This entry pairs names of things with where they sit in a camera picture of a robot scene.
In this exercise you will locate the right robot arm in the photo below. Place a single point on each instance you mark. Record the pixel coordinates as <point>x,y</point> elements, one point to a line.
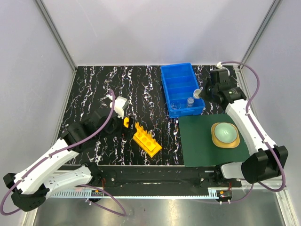
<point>267,159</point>

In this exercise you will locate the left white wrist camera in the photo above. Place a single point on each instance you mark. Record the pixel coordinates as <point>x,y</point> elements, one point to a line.
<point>120,106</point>

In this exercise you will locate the aluminium frame rail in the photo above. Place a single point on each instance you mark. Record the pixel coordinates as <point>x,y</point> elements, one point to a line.
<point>54,31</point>

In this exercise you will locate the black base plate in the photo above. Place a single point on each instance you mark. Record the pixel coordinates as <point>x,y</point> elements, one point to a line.
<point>114,176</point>

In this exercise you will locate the clear round flask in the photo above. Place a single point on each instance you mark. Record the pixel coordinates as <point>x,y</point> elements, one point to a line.
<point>175,105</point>

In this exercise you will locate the small clear vial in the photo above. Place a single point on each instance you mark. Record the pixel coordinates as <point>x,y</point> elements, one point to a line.
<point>190,102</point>

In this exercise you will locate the yellow test tube rack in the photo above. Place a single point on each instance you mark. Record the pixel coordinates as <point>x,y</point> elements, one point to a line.
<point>150,146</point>

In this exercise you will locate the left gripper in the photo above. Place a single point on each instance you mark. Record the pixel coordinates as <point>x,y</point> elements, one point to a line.
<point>121,124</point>

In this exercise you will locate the blue plastic compartment bin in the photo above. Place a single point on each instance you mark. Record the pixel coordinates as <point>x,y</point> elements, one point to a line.
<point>179,82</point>

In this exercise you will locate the white round cap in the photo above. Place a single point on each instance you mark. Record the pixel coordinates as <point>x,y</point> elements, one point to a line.
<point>197,94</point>

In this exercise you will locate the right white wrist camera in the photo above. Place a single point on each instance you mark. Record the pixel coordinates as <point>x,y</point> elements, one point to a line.
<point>219,65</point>

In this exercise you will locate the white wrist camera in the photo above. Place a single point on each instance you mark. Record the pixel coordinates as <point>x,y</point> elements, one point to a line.
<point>219,65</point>
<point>120,106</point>

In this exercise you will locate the pale green bowl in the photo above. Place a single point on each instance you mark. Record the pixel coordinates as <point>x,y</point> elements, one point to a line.
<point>225,133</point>

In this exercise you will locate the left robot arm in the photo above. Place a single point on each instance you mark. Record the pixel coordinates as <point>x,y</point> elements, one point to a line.
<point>31,187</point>

